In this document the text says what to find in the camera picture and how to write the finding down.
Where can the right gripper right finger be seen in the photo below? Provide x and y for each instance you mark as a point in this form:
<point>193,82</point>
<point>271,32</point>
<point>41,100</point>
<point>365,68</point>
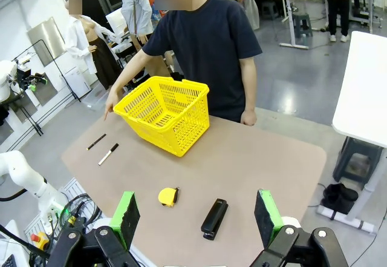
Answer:
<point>267,218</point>

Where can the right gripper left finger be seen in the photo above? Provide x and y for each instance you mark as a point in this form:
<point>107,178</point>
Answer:
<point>124,218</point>

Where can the white marker black cap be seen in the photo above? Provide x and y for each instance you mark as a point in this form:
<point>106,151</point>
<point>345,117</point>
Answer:
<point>108,154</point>

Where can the person's left forearm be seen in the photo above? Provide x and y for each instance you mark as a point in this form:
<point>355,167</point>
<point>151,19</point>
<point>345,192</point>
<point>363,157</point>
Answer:
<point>249,94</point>

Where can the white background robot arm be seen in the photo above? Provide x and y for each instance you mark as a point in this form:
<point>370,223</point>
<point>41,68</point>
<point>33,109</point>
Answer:
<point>4,79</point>

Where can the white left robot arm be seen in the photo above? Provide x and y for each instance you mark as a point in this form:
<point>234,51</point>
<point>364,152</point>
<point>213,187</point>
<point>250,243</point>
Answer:
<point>24,173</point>

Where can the person's right forearm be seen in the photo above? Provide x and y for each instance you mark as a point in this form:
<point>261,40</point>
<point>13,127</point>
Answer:
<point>131,68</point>

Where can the yellow plastic shopping basket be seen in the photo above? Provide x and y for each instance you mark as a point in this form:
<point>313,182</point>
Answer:
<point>145,120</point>

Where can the person in navy t-shirt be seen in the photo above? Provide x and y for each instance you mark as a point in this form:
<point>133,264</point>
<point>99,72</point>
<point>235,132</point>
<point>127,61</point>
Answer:
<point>208,52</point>

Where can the person's left hand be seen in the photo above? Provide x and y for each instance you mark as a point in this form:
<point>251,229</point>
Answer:
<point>249,117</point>

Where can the person's right hand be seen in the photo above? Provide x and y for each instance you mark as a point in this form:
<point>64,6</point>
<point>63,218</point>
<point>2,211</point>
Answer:
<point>114,100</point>

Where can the yellow tape measure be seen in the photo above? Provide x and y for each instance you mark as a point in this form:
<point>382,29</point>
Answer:
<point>167,195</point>

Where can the black stapler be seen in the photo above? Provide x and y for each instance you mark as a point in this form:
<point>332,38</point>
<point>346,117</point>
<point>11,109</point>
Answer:
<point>214,218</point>

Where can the black shoe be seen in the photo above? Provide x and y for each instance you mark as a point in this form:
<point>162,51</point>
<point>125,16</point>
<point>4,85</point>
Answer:
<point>335,206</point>
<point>341,191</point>

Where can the black pen yellow tip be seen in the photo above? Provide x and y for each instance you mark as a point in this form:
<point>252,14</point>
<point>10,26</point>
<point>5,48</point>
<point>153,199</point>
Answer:
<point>96,141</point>

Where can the yellow emergency stop button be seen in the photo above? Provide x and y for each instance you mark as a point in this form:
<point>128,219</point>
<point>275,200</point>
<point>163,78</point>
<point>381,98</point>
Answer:
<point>39,239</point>

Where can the dark grey stool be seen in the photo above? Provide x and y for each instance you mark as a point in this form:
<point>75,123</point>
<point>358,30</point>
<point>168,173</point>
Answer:
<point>344,164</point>

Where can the black clothes rack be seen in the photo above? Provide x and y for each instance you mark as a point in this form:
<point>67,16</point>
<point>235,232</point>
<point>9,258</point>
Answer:
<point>68,82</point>

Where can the mannequin in brown skirt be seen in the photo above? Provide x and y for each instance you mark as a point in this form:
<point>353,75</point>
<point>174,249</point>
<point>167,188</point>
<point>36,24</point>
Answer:
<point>102,61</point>

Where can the large white table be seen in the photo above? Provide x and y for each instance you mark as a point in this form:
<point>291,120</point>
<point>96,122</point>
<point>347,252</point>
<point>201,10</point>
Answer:
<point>362,82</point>

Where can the silver metal panel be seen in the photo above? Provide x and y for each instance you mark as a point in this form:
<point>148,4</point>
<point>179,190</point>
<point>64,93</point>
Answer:
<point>48,40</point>

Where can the grey plastic stool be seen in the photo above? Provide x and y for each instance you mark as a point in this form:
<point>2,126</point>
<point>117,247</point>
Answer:
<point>302,21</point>

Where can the mannequin in striped shirt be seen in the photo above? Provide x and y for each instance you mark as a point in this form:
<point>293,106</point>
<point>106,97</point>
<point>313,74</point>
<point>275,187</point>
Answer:
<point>136,12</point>

